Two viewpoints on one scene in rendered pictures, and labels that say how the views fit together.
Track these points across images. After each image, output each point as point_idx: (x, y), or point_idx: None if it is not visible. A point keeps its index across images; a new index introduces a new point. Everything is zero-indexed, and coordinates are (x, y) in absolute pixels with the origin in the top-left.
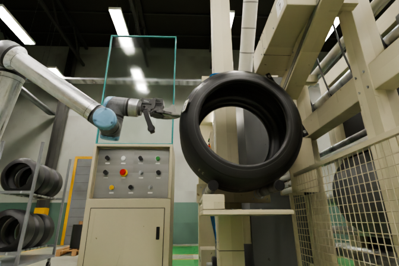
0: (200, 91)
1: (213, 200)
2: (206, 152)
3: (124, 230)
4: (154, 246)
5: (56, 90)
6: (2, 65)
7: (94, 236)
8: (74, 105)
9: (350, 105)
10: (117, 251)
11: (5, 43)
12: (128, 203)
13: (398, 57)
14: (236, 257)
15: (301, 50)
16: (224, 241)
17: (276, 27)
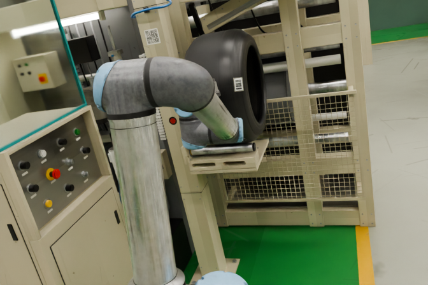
0: (242, 65)
1: (256, 158)
2: (255, 123)
3: (92, 240)
4: (119, 231)
5: (226, 120)
6: (191, 110)
7: (71, 272)
8: (230, 129)
9: (273, 52)
10: (97, 264)
11: (207, 75)
12: (83, 208)
13: (326, 36)
14: (207, 189)
15: (258, 4)
16: (201, 183)
17: None
